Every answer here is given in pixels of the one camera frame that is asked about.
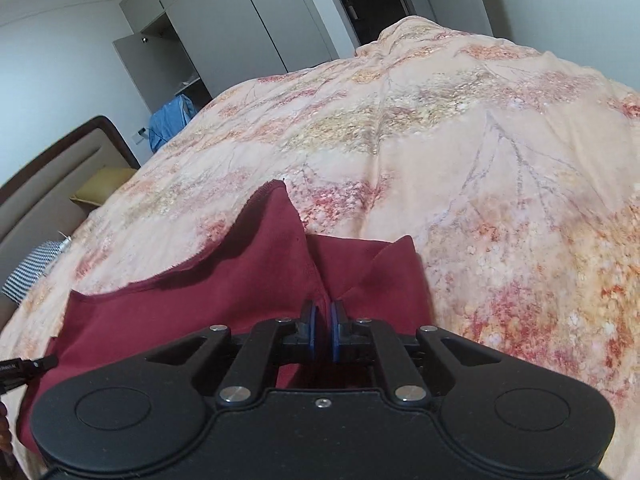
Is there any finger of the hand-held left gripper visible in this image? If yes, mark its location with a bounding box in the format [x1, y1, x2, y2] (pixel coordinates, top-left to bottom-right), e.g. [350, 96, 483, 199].
[0, 355, 59, 392]

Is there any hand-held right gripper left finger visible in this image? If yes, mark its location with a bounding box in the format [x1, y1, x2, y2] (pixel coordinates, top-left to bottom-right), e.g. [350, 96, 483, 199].
[145, 300, 320, 408]

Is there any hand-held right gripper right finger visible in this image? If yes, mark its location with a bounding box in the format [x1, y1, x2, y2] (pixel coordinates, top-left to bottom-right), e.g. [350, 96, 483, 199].
[330, 300, 502, 406]

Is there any dark red long-sleeve shirt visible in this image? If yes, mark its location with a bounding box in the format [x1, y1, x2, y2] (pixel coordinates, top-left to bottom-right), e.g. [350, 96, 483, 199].
[15, 181, 436, 453]

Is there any houndstooth pillow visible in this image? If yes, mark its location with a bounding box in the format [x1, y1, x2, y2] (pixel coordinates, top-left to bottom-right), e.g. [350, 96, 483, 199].
[1, 240, 68, 303]

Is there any beige padded bed headboard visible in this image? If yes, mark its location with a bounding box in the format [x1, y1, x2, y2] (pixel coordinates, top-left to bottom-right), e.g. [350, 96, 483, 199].
[0, 115, 141, 261]

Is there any olive yellow pillow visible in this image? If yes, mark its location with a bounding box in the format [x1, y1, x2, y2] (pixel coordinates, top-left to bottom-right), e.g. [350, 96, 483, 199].
[70, 167, 137, 207]

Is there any floral peach duvet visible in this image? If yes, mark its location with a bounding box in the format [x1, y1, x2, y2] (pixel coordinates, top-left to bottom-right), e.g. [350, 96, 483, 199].
[0, 16, 640, 480]

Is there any blue garment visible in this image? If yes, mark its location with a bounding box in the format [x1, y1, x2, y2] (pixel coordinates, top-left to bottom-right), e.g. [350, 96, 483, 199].
[148, 94, 195, 153]

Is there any grey built-in wardrobe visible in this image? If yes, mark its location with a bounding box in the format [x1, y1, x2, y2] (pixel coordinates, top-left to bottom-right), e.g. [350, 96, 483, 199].
[112, 0, 361, 116]

